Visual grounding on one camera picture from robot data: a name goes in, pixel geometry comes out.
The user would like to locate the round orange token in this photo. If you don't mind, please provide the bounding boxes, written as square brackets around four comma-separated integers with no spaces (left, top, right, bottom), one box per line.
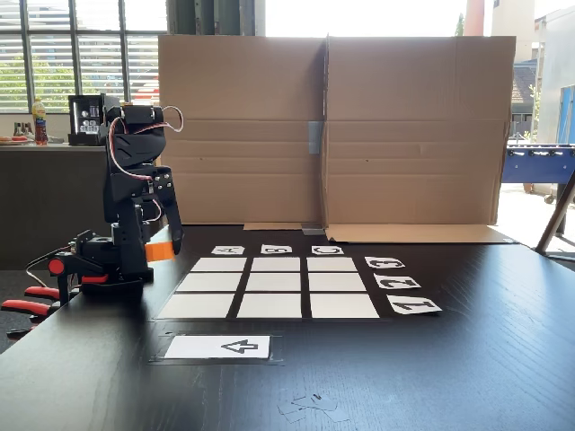
[144,241,176,262]

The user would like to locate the white nine-square grid sheet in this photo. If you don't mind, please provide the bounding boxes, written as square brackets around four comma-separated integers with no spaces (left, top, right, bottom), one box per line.
[156,256,382,321]

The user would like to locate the black glass-front appliance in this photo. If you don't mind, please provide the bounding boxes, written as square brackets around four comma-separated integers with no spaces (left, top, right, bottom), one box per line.
[67,93,111,147]

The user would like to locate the black orange base clamp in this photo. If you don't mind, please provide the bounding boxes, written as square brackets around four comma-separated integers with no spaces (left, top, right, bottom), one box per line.
[48,255,111,309]

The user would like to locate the yellow capped drink bottle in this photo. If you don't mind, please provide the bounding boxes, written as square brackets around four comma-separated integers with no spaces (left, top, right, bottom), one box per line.
[31,97,49,146]

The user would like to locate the dark counter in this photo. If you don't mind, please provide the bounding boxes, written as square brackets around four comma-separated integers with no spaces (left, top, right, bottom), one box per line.
[0,143,159,271]

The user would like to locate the large brown cardboard screen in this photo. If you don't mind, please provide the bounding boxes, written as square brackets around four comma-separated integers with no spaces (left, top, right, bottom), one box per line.
[156,33,518,246]

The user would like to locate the white arrow paper sheet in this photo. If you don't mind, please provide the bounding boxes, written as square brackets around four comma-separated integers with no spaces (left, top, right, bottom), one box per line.
[164,335,271,360]

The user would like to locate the grey tape strip on cardboard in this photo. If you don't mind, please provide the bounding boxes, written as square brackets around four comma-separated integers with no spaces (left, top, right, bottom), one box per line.
[307,119,324,155]

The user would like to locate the paper sheet number 3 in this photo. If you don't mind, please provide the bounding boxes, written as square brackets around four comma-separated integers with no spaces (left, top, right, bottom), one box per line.
[364,256,405,270]

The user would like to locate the paper sheet number 2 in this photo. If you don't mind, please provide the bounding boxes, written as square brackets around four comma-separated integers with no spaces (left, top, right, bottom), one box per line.
[373,274,422,290]

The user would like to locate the blue foosball table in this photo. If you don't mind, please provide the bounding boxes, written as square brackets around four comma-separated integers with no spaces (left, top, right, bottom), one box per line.
[501,143,575,206]

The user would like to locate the metal slanted table leg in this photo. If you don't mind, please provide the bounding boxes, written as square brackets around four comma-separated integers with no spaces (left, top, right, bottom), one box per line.
[535,170,575,262]

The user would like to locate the orange handled black clamp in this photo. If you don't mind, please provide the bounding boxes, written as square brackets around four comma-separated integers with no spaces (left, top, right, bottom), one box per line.
[0,285,62,340]

